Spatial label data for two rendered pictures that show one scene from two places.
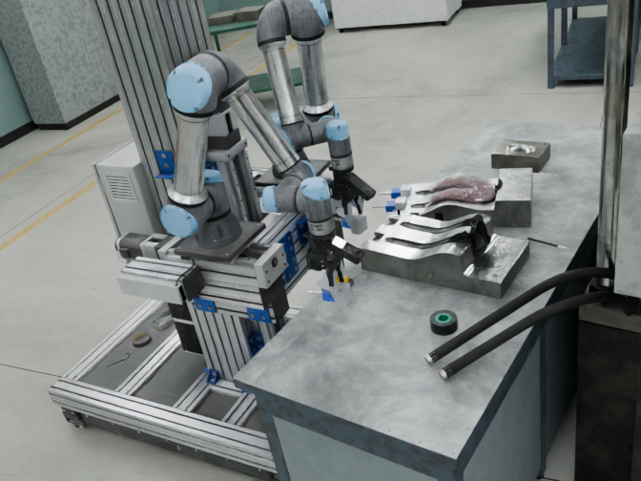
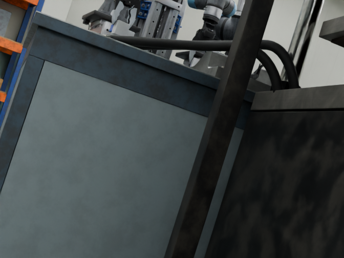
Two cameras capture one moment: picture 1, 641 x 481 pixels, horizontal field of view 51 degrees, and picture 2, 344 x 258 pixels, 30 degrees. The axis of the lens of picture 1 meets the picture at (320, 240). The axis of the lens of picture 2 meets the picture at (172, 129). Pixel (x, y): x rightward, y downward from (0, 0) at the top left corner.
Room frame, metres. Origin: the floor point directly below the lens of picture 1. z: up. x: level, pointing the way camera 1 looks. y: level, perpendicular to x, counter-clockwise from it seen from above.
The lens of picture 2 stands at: (-0.14, -1.69, 0.47)
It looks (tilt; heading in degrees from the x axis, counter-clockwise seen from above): 4 degrees up; 36
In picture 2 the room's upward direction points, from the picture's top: 18 degrees clockwise
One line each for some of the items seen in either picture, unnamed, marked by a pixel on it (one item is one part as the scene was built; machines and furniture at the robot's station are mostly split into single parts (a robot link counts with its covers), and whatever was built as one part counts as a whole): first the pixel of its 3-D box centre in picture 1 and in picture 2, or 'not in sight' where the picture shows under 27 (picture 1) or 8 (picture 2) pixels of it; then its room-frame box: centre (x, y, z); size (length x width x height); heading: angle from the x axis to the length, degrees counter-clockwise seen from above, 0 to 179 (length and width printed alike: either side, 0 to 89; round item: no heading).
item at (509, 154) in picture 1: (520, 156); not in sight; (2.56, -0.89, 0.84); 0.20 x 0.15 x 0.07; 51
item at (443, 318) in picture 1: (444, 323); not in sight; (1.58, -0.31, 0.82); 0.08 x 0.08 x 0.04
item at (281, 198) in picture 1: (285, 197); not in sight; (1.73, 0.07, 1.25); 0.11 x 0.11 x 0.08; 65
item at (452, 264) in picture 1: (442, 245); (227, 80); (1.92, -0.40, 0.87); 0.50 x 0.26 x 0.14; 51
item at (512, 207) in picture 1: (462, 198); not in sight; (2.25, -0.56, 0.86); 0.50 x 0.26 x 0.11; 68
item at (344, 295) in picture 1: (327, 293); (115, 29); (1.68, 0.01, 0.93); 0.13 x 0.05 x 0.05; 63
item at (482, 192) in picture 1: (460, 188); not in sight; (2.25, -0.55, 0.90); 0.26 x 0.18 x 0.08; 68
